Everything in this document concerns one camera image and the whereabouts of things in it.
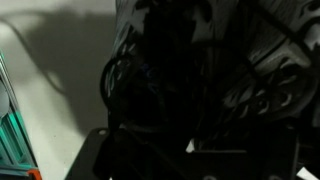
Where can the teal orange crate at left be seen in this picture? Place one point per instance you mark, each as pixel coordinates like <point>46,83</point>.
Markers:
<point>17,161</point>

